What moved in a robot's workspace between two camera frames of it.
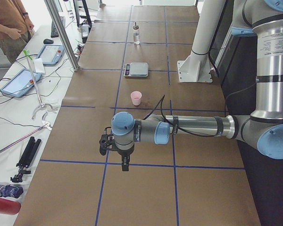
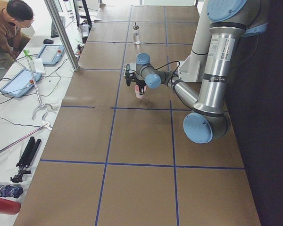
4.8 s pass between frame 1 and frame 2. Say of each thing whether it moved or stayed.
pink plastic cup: moved
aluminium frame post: stayed
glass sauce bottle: stayed
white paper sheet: stayed
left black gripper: moved
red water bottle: stayed
